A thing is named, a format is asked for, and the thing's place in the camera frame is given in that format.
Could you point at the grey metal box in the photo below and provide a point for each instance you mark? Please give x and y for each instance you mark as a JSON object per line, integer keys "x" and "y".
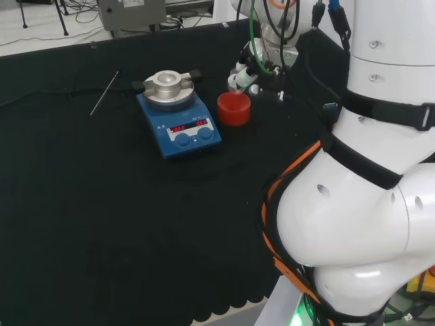
{"x": 132, "y": 13}

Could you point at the thin metal probe rod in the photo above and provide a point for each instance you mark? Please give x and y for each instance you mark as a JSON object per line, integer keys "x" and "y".
{"x": 103, "y": 94}

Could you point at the red round flask stand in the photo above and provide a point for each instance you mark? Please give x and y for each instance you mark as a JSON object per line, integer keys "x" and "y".
{"x": 234, "y": 110}

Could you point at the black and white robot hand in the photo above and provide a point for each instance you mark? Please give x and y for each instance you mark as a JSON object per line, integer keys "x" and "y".
{"x": 249, "y": 73}

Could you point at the black tripod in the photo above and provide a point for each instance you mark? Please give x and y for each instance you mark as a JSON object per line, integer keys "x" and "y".
{"x": 63, "y": 20}

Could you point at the heater with blue base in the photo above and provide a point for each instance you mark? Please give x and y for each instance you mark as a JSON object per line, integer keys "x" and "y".
{"x": 180, "y": 129}

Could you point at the yellow stop button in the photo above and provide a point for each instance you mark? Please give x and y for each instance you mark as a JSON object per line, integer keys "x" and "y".
{"x": 419, "y": 283}

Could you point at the clear round-bottom glass flask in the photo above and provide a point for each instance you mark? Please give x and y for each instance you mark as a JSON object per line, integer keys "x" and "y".
{"x": 235, "y": 89}

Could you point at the black bench cloth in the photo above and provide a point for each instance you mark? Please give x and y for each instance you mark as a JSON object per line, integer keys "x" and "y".
{"x": 119, "y": 220}

